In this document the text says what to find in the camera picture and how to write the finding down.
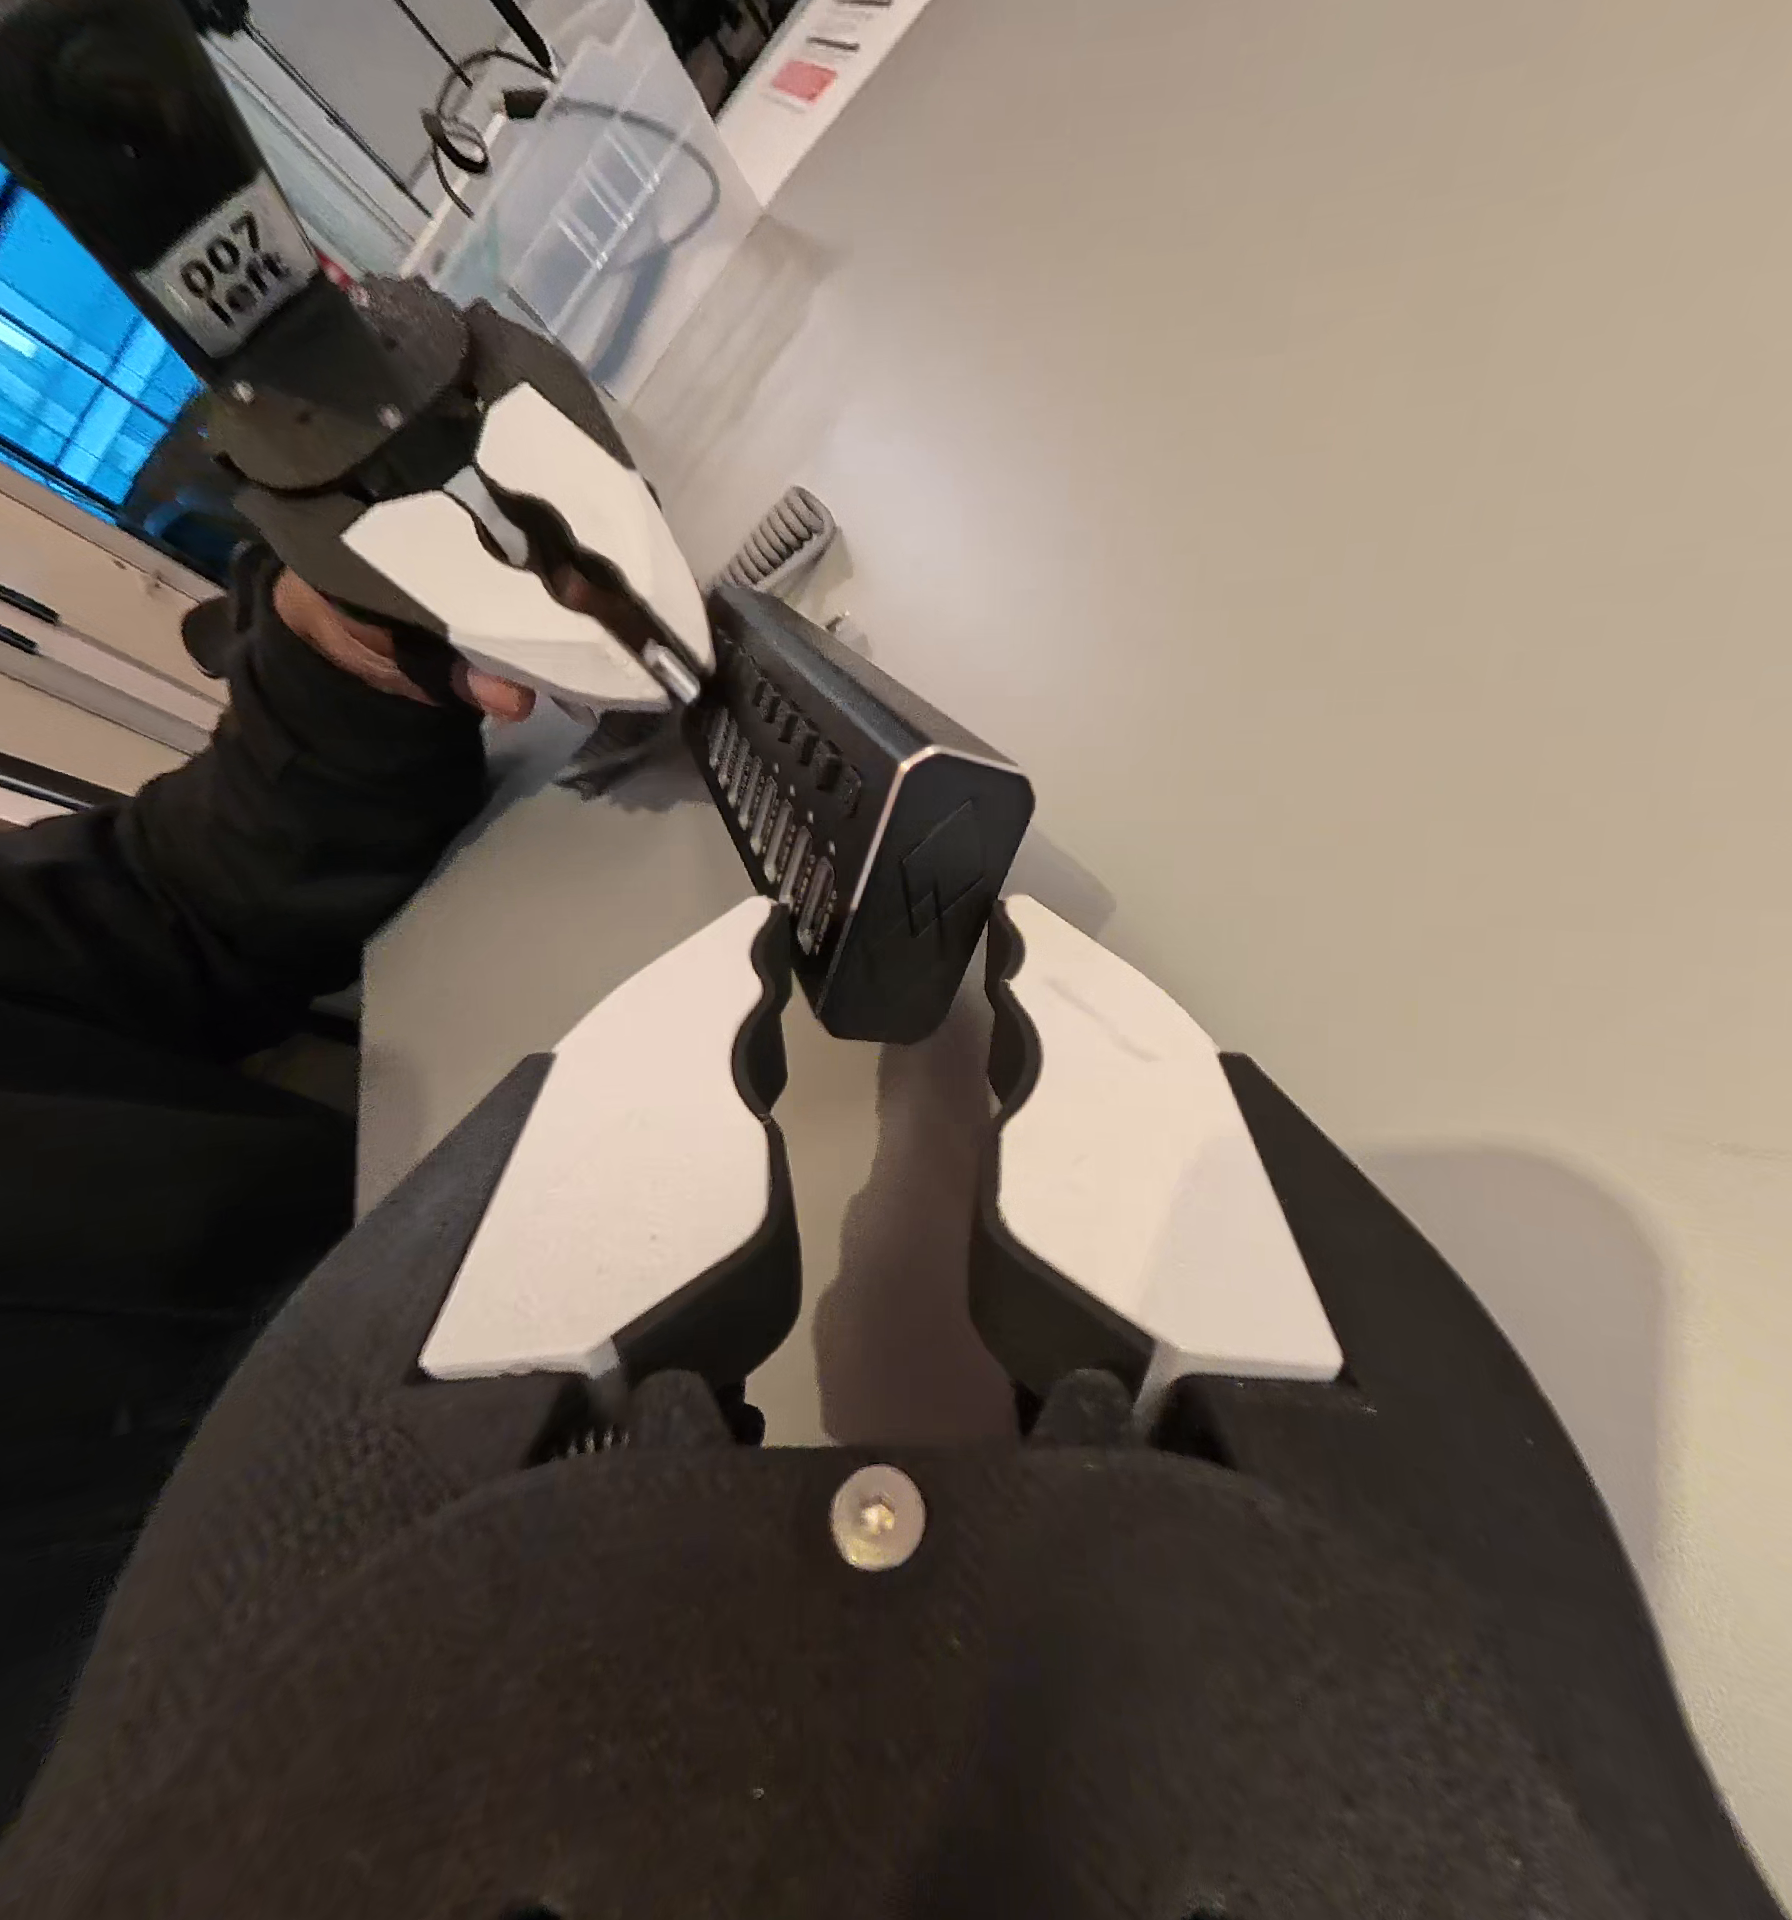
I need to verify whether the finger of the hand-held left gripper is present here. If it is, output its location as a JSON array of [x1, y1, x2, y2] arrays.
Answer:
[[341, 483, 684, 708], [475, 380, 720, 685]]

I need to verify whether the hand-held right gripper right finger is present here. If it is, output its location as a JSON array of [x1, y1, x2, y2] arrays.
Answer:
[[971, 892, 1347, 1386]]

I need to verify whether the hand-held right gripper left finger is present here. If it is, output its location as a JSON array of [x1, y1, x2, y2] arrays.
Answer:
[[416, 895, 812, 1385]]

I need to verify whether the grey cable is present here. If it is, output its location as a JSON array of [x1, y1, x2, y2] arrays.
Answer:
[[639, 483, 841, 705]]

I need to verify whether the dark grey power bank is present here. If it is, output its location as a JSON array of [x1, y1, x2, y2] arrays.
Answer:
[[681, 580, 1035, 1043]]

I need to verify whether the person's left hand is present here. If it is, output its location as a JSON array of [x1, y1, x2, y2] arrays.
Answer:
[[267, 561, 600, 730]]

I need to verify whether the window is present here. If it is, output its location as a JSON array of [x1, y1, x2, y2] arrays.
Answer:
[[0, 92, 213, 511]]

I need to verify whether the clear plastic storage box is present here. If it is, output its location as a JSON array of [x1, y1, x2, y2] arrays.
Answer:
[[431, 44, 777, 406]]

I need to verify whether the white drawer cabinet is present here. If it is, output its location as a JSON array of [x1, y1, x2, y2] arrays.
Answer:
[[0, 419, 238, 820]]

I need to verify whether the white sheet with red label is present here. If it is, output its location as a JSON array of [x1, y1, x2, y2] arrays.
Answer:
[[715, 0, 927, 121]]

